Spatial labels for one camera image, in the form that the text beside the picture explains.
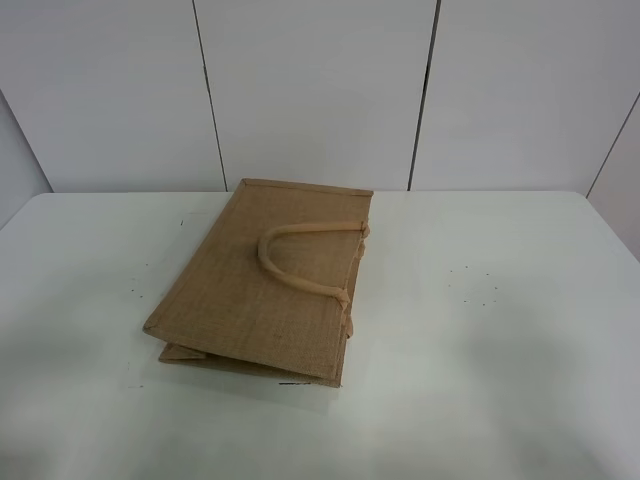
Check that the brown linen tote bag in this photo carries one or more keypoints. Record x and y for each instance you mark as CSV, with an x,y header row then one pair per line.
x,y
269,291

